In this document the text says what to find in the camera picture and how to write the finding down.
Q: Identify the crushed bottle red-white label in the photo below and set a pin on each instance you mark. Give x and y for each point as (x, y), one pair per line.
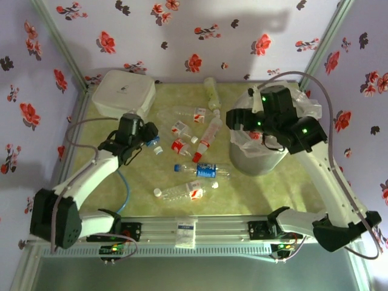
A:
(179, 127)
(179, 145)

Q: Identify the white bottle with red cap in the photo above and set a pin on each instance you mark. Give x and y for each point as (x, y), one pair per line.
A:
(209, 133)

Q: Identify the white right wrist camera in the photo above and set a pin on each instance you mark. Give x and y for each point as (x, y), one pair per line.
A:
(256, 100)

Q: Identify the aluminium mounting rail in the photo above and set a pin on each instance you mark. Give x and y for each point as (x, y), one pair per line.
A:
(218, 230)

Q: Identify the white bottle cap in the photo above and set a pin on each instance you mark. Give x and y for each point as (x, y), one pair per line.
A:
(215, 185)

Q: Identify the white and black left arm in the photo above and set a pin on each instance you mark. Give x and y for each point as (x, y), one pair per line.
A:
(91, 179)

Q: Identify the clear bottle blue label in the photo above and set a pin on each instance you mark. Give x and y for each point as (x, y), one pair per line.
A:
(206, 169)

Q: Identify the clear bottle red-white label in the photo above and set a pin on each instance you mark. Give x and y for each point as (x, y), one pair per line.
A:
(194, 191)
(256, 135)
(200, 115)

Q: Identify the controller board with green light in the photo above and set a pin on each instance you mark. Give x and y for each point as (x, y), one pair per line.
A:
(113, 248)
(282, 248)

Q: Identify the white paper tag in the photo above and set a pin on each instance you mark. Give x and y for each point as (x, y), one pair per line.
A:
(185, 233)

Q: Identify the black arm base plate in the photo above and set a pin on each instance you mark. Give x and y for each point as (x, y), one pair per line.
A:
(131, 232)
(260, 232)

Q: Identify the aluminium frame post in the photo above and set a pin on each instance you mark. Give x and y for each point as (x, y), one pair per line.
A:
(324, 42)
(60, 42)

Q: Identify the small bottle blue label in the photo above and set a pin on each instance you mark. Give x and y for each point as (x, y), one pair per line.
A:
(158, 150)

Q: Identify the green lotion bottle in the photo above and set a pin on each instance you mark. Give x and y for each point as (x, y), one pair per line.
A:
(212, 94)

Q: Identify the white lidded plastic box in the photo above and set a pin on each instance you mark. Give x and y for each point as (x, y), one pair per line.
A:
(121, 91)

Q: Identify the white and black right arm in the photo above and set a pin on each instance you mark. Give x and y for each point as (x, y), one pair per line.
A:
(327, 182)

